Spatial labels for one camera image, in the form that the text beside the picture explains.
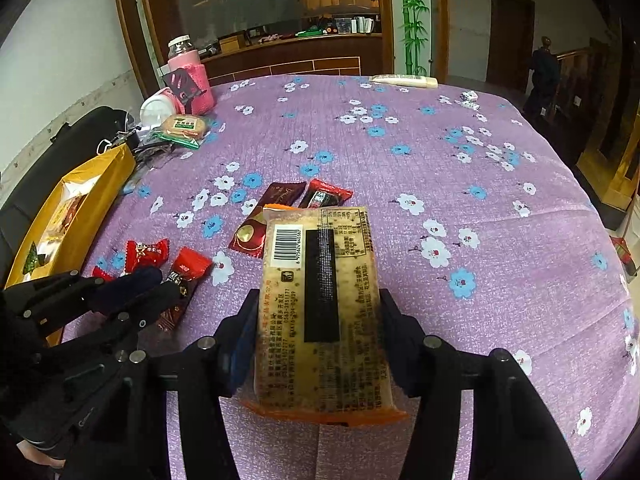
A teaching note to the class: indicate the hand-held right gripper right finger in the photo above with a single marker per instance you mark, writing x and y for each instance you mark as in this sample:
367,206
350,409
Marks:
407,360

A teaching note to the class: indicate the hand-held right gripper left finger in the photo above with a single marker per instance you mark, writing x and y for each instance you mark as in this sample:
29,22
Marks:
240,355

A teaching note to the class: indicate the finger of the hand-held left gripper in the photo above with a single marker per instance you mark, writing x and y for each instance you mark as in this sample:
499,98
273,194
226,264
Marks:
150,310
132,282

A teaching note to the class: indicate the small red candy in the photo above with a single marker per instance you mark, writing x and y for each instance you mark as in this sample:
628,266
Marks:
103,275

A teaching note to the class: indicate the red black candy packet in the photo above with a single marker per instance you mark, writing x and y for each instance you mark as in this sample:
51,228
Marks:
325,195
187,272

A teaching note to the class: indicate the orange edged cracker packet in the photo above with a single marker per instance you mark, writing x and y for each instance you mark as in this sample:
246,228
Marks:
355,310

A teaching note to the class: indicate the green yellow snack packet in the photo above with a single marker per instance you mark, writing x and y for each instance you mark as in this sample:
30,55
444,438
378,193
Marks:
34,260

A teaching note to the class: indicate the yellow cardboard box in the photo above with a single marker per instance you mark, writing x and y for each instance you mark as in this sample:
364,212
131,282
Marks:
105,170

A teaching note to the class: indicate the maroon snack packet gold circle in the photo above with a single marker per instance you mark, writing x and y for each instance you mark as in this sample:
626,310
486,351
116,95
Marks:
250,237

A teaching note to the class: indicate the person's left hand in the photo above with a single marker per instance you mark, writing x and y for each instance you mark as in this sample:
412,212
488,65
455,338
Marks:
37,455

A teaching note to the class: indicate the small blue packet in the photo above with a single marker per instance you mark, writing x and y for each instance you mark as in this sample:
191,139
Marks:
128,187

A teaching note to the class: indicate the eyeglasses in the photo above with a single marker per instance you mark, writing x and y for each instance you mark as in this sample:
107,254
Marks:
150,149

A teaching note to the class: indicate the black sofa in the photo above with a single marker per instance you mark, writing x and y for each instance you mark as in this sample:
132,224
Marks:
45,160

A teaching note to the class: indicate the green wrapped biscuit pack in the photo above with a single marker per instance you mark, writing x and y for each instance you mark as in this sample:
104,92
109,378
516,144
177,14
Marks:
182,127

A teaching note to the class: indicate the white round lid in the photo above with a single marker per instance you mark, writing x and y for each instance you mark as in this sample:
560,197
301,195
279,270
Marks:
155,107

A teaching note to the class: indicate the pink sleeved glass jar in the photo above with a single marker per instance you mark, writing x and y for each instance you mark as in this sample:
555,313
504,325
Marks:
192,80

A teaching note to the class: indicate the red bag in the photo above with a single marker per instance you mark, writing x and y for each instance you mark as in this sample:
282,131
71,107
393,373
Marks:
625,255

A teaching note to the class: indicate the small white checkered box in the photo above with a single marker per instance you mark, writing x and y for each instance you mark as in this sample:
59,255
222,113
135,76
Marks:
468,96

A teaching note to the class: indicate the cream tube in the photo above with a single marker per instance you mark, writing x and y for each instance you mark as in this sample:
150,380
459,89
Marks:
400,80

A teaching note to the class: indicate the wooden counter cabinet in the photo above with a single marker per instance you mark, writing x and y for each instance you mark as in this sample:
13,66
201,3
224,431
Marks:
300,57

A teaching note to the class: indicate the golden wooden furniture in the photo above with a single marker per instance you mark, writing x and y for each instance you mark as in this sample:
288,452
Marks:
615,160

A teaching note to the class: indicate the green tray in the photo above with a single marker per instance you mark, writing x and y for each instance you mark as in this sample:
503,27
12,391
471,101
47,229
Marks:
309,33

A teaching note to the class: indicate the glass partition window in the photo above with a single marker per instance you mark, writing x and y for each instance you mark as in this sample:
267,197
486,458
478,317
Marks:
250,0

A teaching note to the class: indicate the white cup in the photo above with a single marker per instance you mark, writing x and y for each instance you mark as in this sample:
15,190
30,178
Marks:
357,25
368,25

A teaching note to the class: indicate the bamboo painted pillar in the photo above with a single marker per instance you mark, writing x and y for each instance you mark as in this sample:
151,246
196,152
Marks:
412,20

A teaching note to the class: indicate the wooden door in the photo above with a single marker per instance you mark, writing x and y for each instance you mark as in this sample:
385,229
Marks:
510,35

